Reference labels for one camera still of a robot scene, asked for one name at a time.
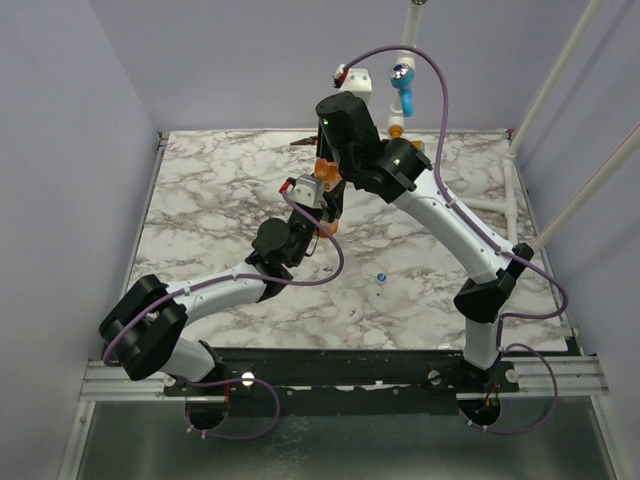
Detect orange label tea bottle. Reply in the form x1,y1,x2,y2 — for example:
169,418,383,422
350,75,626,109
314,157,345,234

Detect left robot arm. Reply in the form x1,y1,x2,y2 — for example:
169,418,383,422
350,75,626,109
99,176,346,395

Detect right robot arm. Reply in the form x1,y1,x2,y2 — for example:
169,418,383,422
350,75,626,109
316,92,533,392

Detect orange plastic faucet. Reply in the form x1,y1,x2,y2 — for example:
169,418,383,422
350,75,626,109
387,124,425,153

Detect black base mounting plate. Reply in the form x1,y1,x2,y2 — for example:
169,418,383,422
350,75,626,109
164,348,519,416

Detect yellow handled pliers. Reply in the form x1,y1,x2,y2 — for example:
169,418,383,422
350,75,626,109
290,136,318,146

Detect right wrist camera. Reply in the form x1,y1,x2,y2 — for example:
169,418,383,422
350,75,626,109
333,65,373,104

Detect white PVC pipe frame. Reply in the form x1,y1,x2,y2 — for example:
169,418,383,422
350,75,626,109
384,0,640,251

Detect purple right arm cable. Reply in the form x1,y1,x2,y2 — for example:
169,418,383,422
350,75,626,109
344,45,571,434

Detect aluminium rail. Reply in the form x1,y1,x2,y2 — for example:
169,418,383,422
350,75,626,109
80,349,609,403

